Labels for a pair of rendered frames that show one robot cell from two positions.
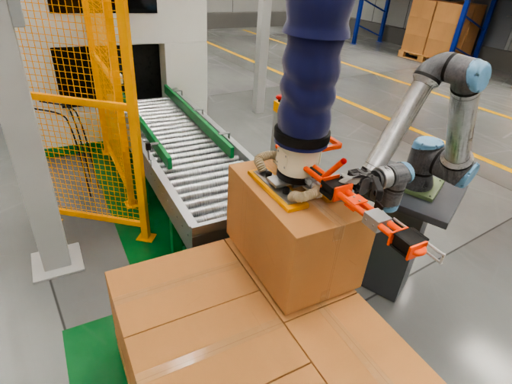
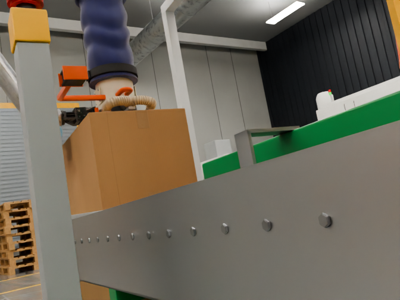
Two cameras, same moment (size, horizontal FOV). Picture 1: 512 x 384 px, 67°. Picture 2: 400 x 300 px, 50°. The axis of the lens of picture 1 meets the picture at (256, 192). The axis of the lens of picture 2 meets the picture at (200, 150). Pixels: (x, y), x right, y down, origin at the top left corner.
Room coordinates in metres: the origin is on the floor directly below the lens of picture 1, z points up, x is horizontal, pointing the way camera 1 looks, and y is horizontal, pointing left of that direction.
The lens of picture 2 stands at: (3.33, 0.19, 0.55)
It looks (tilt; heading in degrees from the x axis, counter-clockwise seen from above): 8 degrees up; 181
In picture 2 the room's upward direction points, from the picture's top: 10 degrees counter-clockwise
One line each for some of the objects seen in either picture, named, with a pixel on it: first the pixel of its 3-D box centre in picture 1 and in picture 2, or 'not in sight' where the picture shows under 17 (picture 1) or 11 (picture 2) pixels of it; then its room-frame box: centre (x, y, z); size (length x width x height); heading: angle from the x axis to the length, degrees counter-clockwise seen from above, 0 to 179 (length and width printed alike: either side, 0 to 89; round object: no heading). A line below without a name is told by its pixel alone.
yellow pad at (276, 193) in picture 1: (276, 184); not in sight; (1.41, -0.09, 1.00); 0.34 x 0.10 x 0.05; 31
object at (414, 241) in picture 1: (407, 243); not in sight; (0.94, -0.47, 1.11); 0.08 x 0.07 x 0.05; 31
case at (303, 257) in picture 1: (292, 224); (124, 172); (1.45, -0.18, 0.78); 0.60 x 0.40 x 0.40; 29
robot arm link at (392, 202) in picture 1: (388, 196); not in sight; (1.41, -0.56, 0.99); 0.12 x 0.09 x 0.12; 41
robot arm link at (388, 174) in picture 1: (381, 177); (56, 117); (1.35, -0.49, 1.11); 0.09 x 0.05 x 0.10; 30
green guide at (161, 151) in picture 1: (135, 121); not in sight; (2.95, 1.02, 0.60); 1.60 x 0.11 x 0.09; 30
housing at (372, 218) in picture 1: (376, 220); not in sight; (1.06, -0.41, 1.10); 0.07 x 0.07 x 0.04; 31
